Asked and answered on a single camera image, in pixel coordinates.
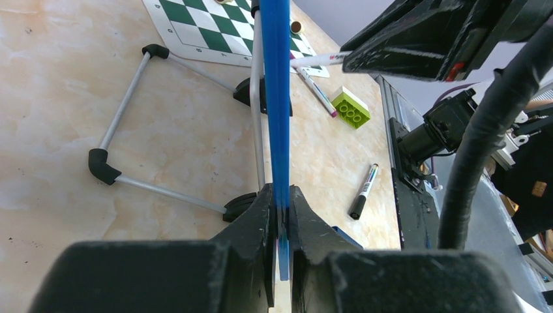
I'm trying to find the green white chess mat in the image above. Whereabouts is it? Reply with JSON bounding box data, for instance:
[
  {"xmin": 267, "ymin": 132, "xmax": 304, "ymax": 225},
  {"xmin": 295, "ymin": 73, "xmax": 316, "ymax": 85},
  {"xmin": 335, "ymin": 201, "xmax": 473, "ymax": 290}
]
[{"xmin": 142, "ymin": 0, "xmax": 330, "ymax": 79}]

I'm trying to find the blue framed whiteboard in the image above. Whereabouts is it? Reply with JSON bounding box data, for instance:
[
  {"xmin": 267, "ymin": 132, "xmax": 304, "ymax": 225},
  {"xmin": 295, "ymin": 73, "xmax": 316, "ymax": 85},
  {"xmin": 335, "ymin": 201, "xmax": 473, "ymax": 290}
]
[{"xmin": 88, "ymin": 1, "xmax": 291, "ymax": 281}]

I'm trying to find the red whiteboard marker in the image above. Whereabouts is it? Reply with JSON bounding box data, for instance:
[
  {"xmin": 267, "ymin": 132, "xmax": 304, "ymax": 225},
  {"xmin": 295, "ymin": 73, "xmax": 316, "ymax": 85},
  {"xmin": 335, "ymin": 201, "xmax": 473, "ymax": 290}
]
[{"xmin": 290, "ymin": 51, "xmax": 351, "ymax": 68}]

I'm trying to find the small wooden chess piece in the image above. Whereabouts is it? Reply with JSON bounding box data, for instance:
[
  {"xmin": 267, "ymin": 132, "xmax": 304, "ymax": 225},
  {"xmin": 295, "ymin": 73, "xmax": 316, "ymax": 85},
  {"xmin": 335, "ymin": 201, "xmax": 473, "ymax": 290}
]
[{"xmin": 290, "ymin": 20, "xmax": 304, "ymax": 35}]

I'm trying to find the purple whiteboard marker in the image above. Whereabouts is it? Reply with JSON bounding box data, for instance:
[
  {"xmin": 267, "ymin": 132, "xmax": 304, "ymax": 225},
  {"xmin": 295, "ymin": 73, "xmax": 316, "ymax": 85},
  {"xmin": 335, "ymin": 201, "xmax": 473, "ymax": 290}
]
[{"xmin": 295, "ymin": 67, "xmax": 338, "ymax": 117}]

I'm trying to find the black whiteboard marker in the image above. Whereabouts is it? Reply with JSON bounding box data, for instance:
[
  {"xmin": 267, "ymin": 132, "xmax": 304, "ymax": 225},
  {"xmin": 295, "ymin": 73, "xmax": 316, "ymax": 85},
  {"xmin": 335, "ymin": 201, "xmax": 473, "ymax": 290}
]
[{"xmin": 348, "ymin": 164, "xmax": 380, "ymax": 220}]

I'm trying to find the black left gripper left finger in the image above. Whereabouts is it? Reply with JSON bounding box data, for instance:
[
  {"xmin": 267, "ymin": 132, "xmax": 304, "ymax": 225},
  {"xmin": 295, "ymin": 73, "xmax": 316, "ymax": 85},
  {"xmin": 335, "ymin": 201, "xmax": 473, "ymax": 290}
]
[{"xmin": 209, "ymin": 183, "xmax": 277, "ymax": 312}]

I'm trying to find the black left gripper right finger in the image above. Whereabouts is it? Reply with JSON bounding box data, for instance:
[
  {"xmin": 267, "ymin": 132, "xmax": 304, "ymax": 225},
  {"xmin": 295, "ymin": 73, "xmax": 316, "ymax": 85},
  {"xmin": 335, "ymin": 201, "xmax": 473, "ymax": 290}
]
[{"xmin": 289, "ymin": 185, "xmax": 362, "ymax": 312}]

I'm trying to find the blue whiteboard marker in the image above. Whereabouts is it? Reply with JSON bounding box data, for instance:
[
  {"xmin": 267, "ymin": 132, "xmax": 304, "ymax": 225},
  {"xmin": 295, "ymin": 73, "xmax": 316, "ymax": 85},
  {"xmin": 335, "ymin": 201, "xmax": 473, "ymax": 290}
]
[{"xmin": 332, "ymin": 226, "xmax": 363, "ymax": 249}]

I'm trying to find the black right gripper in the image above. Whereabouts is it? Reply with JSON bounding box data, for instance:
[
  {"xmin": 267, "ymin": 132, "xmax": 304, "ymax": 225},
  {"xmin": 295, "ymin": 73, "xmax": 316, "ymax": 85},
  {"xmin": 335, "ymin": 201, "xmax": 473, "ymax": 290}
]
[{"xmin": 341, "ymin": 1, "xmax": 552, "ymax": 82}]

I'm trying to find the green white toy brick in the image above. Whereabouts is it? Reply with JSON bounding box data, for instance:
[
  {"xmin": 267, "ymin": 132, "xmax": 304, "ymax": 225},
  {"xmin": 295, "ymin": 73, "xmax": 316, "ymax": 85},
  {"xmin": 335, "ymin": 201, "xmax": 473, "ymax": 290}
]
[{"xmin": 330, "ymin": 86, "xmax": 371, "ymax": 129}]

